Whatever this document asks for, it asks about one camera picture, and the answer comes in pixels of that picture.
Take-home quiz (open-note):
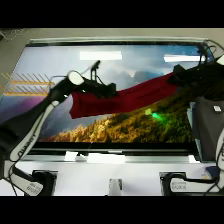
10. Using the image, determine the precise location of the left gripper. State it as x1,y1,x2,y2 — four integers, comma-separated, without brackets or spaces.
98,82,118,100

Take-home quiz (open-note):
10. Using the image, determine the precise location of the red garment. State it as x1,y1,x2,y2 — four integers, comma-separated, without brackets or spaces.
68,72,181,120

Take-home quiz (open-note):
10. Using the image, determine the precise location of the pale blue garment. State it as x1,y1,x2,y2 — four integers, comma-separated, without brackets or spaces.
186,101,203,163

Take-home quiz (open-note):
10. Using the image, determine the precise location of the grey garment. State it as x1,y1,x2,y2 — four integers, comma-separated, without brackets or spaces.
191,96,224,163

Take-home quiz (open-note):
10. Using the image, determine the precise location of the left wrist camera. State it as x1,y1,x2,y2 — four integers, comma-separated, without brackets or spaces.
89,59,104,86

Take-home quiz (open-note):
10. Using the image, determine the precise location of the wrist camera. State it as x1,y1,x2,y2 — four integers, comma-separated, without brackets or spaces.
89,59,104,86
196,45,208,68

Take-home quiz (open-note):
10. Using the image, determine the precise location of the silver frame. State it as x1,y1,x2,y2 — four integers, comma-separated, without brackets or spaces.
0,148,224,197

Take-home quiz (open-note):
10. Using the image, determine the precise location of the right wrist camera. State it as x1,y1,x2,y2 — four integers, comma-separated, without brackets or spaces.
196,45,208,68

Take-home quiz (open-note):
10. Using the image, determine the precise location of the black cable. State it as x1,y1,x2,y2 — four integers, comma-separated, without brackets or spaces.
1,159,20,197
203,38,224,60

